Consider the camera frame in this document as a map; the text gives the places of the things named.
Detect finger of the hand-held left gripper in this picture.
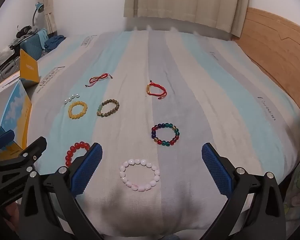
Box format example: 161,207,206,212
0,136,48,180
0,130,15,155

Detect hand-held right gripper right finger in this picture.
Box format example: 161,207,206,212
201,142,287,240

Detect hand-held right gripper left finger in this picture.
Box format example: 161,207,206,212
19,142,103,240

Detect red bead bracelet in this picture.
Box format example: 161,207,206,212
65,142,91,167

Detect yellow and blue cardboard box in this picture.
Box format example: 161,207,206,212
0,49,40,163

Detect yellow bead bracelet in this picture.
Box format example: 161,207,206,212
68,100,88,119

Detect pink bead bracelet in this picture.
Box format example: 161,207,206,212
119,158,161,192

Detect multicolour glass bead bracelet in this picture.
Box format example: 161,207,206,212
151,122,180,147

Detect person's left hand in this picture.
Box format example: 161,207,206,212
4,201,21,222

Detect grey suitcase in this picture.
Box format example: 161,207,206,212
0,54,22,86

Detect white pearl bead strand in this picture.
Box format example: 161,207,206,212
64,94,80,105

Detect striped bed sheet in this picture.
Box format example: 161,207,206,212
22,29,300,238

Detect blue suitcase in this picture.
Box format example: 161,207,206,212
19,29,50,61

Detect dark blue clothes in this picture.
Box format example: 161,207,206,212
43,35,66,51

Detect grey and black clothes pile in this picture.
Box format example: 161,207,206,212
15,25,42,39

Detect blue desk lamp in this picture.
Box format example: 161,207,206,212
32,2,46,28

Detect wooden headboard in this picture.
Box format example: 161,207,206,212
234,7,300,122

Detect narrow beige curtain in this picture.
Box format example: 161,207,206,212
39,0,58,34

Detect wide beige curtain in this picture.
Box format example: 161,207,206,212
123,0,251,41

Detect brown wooden bead bracelet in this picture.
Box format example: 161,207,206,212
96,99,120,118

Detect red cord bracelet gold tube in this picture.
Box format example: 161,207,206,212
146,81,168,100

